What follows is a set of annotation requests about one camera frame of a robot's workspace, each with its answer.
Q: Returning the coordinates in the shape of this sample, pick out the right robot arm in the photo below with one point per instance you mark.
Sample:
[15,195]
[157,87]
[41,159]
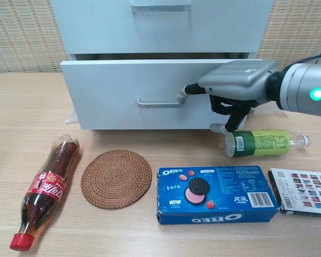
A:
[297,88]

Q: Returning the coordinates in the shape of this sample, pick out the medium white drawer front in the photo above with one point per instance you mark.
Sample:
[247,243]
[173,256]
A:
[96,26]

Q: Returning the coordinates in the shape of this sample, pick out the round woven rattan coaster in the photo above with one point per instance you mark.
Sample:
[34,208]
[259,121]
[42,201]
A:
[116,179]

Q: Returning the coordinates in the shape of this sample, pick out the cola bottle red cap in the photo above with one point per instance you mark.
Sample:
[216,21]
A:
[46,187]

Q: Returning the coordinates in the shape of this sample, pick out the blue Oreo cookie box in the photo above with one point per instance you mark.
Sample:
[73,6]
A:
[216,195]

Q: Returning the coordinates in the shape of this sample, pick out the empty green label bottle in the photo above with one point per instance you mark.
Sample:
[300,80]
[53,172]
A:
[264,142]

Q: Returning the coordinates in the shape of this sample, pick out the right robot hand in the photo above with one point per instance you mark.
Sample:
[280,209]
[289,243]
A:
[238,80]

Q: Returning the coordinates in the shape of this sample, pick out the small white drawer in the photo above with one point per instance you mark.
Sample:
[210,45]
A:
[109,85]

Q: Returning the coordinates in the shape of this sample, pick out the white picture card box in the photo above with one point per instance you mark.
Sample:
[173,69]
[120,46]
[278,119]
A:
[307,190]

